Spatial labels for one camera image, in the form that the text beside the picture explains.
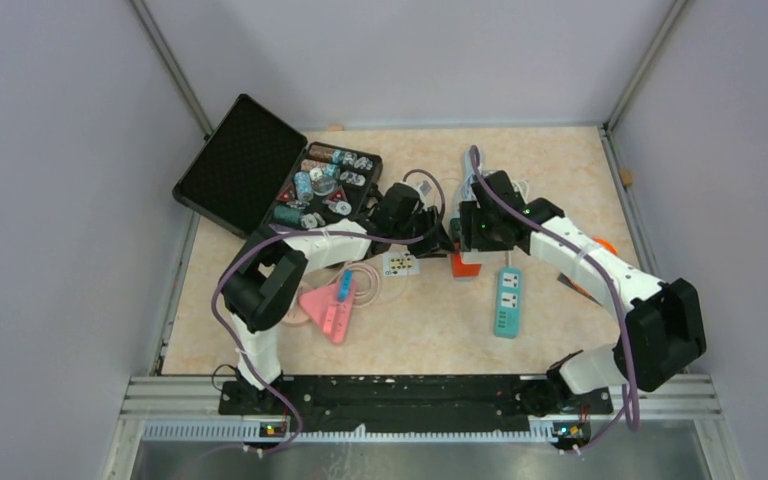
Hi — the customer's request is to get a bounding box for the teal power strip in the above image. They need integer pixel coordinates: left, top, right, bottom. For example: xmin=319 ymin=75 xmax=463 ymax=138
xmin=493 ymin=267 xmax=523 ymax=339

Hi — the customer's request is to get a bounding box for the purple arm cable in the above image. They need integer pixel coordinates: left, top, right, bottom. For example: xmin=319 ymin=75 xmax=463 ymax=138
xmin=210 ymin=168 xmax=448 ymax=455
xmin=466 ymin=145 xmax=640 ymax=452

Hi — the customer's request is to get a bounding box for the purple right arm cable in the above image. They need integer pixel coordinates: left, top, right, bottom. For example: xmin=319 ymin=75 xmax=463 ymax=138
xmin=466 ymin=145 xmax=640 ymax=452

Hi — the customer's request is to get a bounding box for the orange ring toy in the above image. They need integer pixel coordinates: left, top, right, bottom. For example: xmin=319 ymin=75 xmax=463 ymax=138
xmin=563 ymin=237 xmax=618 ymax=300

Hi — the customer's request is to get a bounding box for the black poker chip case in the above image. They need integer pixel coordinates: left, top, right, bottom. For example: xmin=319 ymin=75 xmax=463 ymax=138
xmin=172 ymin=94 xmax=383 ymax=238

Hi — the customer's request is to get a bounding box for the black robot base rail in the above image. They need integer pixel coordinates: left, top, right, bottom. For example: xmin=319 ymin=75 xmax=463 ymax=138
xmin=218 ymin=375 xmax=614 ymax=434

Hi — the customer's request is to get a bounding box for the light blue coiled cable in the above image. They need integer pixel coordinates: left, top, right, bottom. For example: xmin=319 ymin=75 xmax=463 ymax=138
xmin=453 ymin=145 xmax=489 ymax=200

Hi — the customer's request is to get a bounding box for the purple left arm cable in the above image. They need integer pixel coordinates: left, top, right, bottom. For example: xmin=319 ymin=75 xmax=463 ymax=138
xmin=210 ymin=168 xmax=448 ymax=455

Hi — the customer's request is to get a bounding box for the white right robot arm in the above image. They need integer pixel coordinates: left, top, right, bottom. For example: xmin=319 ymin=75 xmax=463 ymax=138
xmin=460 ymin=170 xmax=706 ymax=422

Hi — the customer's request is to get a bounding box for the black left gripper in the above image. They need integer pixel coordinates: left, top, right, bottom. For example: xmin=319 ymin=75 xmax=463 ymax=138
xmin=392 ymin=207 xmax=457 ymax=260

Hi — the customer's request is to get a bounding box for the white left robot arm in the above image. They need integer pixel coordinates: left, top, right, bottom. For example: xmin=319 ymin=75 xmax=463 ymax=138
xmin=211 ymin=182 xmax=450 ymax=414

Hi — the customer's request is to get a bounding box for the pink triangular power strip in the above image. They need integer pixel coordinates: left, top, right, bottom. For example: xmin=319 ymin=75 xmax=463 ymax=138
xmin=298 ymin=278 xmax=357 ymax=345

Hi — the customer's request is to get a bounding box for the red cube socket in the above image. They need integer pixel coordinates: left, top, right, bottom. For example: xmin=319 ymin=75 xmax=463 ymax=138
xmin=449 ymin=252 xmax=482 ymax=281

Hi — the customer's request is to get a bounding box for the blue small block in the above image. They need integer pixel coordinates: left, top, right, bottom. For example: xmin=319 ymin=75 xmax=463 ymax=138
xmin=336 ymin=270 xmax=353 ymax=303

